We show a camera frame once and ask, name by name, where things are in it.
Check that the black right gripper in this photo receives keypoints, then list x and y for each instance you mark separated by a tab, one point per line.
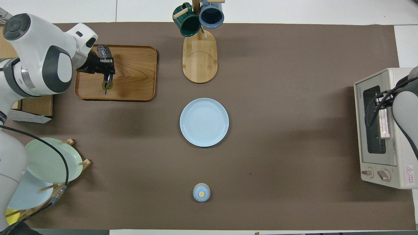
384	99

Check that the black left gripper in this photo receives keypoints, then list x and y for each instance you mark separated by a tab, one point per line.
93	65

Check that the dark purple eggplant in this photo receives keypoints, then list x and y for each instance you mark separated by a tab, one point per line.
104	51

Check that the toaster oven glass door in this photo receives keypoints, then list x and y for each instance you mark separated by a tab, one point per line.
361	130

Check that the light blue ridged plate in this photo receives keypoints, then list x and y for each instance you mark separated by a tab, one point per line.
204	122

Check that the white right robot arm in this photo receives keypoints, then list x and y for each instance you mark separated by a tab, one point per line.
406	111

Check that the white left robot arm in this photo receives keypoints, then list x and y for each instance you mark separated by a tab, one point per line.
32	49

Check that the white toaster oven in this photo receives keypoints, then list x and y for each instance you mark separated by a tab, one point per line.
405	156

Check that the silver oven knob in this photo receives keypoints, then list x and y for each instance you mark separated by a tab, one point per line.
384	175
367	173

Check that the wooden serving tray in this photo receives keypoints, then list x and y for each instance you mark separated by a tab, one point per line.
137	75

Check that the grey white marbled panel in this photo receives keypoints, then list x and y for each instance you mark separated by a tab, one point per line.
32	118

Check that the wooden mug tree stand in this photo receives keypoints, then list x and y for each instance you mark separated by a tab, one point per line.
200	62

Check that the dark green mug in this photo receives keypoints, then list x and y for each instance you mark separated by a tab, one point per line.
191	28

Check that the wooden plate rack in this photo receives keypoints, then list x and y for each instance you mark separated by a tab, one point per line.
83	162

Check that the brown table mat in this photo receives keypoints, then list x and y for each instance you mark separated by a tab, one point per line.
277	114

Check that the pale green plate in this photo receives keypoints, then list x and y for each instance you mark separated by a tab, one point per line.
49	160

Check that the blue mug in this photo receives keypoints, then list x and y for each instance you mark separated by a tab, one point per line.
211	16

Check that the grey cloth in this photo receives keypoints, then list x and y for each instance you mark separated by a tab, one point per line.
4	13

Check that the light blue smooth plate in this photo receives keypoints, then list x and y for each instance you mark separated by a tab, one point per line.
32	195

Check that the small blue lidded jar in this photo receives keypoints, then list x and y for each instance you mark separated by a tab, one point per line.
201	192

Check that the yellow plate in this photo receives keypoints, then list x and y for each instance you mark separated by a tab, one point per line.
13	218

